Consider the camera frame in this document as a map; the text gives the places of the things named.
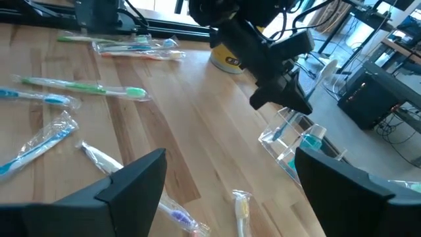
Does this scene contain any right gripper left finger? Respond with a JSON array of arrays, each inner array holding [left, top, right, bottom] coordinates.
[[0, 147, 168, 237]]

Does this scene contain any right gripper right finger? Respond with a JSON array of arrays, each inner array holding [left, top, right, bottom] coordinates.
[[293, 146, 421, 237]]

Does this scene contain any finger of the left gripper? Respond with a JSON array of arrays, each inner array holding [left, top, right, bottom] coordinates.
[[282, 70, 314, 117], [249, 83, 291, 111]]

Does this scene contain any clear acrylic organizer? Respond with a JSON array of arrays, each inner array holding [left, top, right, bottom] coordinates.
[[258, 107, 348, 188]]

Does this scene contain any small teal mouthwash bottle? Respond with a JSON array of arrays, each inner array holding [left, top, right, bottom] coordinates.
[[287, 123, 328, 172]]

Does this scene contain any purple toothbrush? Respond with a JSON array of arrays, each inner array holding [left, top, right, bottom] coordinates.
[[77, 140, 211, 237]]

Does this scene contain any orange yellow toothbrush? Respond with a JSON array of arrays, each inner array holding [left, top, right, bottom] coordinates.
[[232, 189, 254, 237]]

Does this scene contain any green toothbrush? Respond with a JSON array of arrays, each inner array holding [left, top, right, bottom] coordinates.
[[11, 74, 152, 102], [56, 31, 152, 45]]

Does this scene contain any yellow wipes canister white lid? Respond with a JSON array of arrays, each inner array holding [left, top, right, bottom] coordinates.
[[209, 26, 266, 75]]

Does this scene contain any black equipment box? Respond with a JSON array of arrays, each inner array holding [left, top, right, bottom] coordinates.
[[337, 61, 421, 131]]

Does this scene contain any wooden desk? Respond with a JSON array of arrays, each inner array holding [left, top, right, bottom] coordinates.
[[381, 38, 421, 66]]

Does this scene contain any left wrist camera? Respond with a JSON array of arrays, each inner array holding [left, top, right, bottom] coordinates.
[[268, 29, 316, 63]]

